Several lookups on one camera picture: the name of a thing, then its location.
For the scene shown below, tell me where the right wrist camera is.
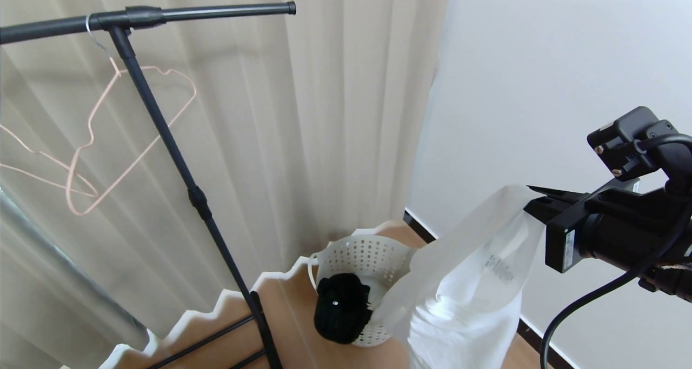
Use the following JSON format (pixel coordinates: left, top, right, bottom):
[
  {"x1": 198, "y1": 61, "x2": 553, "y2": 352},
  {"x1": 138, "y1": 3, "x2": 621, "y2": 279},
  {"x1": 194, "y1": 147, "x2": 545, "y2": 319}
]
[{"x1": 588, "y1": 107, "x2": 679, "y2": 182}]

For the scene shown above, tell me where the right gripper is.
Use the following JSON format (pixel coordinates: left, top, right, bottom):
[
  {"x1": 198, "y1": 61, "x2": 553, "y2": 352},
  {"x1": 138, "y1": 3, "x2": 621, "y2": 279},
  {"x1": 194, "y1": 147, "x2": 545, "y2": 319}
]
[{"x1": 543, "y1": 188, "x2": 668, "y2": 273}]

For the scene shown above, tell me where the black garment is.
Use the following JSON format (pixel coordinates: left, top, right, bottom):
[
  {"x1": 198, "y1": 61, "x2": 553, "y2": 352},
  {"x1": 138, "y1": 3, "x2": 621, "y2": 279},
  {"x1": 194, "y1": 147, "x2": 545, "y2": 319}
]
[{"x1": 314, "y1": 273, "x2": 374, "y2": 345}]

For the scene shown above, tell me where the white laundry basket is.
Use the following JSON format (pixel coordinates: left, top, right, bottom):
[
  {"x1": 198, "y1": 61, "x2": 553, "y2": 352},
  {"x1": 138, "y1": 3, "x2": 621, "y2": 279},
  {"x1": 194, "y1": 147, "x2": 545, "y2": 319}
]
[{"x1": 307, "y1": 234, "x2": 420, "y2": 348}]

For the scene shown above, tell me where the black clothes rack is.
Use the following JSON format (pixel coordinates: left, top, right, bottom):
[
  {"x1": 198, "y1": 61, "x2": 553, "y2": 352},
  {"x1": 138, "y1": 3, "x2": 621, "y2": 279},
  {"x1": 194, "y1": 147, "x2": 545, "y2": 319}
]
[{"x1": 0, "y1": 1, "x2": 297, "y2": 369}]

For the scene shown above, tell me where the beige curtain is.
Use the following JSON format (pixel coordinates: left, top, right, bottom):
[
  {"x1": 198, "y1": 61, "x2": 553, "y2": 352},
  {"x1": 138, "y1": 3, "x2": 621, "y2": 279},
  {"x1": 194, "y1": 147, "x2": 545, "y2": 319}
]
[{"x1": 0, "y1": 0, "x2": 452, "y2": 369}]

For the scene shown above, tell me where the pink clothes hanger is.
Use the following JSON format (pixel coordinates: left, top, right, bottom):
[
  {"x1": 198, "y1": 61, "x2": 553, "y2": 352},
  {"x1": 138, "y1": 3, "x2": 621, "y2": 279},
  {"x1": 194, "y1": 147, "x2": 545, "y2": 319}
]
[
  {"x1": 0, "y1": 123, "x2": 101, "y2": 199},
  {"x1": 65, "y1": 15, "x2": 198, "y2": 217}
]

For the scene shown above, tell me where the white printed t-shirt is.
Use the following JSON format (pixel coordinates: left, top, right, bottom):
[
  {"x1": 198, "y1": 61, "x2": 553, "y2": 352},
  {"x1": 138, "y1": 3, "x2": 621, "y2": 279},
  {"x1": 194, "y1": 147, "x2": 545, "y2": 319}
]
[{"x1": 373, "y1": 184, "x2": 547, "y2": 369}]

